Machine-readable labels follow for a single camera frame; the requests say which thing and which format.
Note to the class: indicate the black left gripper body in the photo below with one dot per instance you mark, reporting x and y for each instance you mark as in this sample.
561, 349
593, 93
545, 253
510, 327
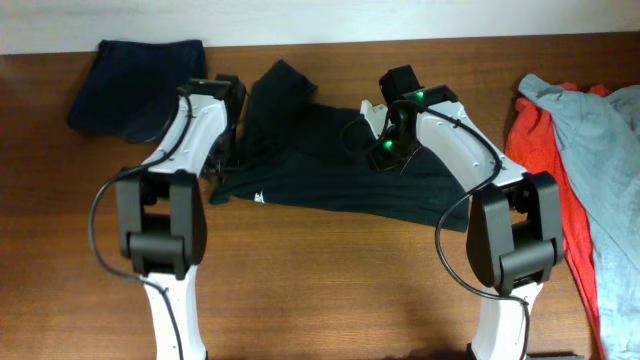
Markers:
233, 156

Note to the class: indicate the dark green t-shirt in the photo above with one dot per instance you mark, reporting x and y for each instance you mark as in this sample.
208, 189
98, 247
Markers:
299, 153

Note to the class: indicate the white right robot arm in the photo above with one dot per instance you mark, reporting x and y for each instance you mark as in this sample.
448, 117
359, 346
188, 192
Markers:
514, 236

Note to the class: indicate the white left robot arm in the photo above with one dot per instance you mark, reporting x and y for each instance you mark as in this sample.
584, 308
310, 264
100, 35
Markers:
161, 220

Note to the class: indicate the folded navy blue garment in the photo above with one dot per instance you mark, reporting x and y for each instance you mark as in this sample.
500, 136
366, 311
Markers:
131, 89

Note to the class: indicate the light blue grey t-shirt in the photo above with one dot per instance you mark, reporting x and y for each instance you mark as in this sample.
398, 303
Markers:
598, 142

